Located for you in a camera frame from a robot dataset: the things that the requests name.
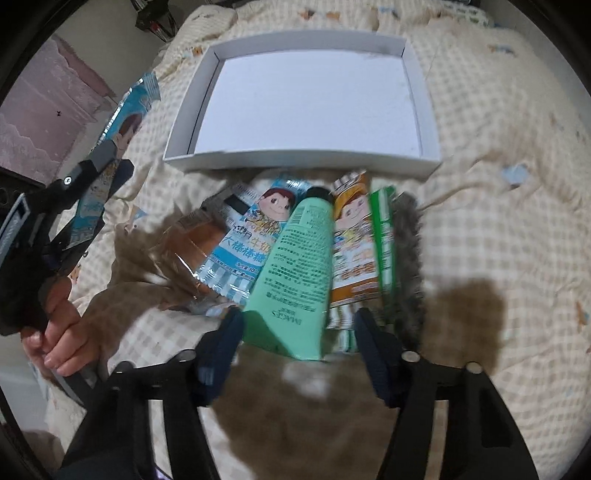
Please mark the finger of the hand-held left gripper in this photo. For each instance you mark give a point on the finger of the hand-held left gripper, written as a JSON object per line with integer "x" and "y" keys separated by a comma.
{"x": 115, "y": 180}
{"x": 69, "y": 182}

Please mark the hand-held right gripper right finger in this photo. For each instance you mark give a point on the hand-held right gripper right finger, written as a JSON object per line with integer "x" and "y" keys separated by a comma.
{"x": 374, "y": 350}

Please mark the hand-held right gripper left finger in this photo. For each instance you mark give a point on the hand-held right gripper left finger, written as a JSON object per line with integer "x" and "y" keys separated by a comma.
{"x": 221, "y": 350}

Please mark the blue candy packet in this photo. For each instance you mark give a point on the blue candy packet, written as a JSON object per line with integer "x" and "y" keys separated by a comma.
{"x": 249, "y": 230}
{"x": 134, "y": 110}

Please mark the bread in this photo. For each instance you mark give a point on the bread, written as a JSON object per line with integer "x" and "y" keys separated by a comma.
{"x": 189, "y": 244}

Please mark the dark glitter hair claw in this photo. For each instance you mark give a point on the dark glitter hair claw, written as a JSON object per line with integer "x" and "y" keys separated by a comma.
{"x": 408, "y": 258}

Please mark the green cream tube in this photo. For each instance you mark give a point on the green cream tube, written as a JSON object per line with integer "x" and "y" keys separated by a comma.
{"x": 295, "y": 277}

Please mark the green candy packet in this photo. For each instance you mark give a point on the green candy packet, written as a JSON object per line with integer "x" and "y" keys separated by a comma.
{"x": 385, "y": 240}

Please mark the orange candy packet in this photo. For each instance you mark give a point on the orange candy packet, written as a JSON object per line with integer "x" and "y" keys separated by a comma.
{"x": 353, "y": 240}

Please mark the white cardboard box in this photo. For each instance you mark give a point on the white cardboard box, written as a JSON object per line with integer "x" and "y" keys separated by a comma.
{"x": 304, "y": 92}

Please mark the person's left hand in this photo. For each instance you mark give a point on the person's left hand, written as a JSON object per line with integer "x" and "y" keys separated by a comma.
{"x": 64, "y": 332}

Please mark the pink curtain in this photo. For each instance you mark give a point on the pink curtain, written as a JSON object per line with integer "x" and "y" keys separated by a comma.
{"x": 41, "y": 115}

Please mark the black handbag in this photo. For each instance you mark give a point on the black handbag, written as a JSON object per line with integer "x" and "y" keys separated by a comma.
{"x": 157, "y": 21}

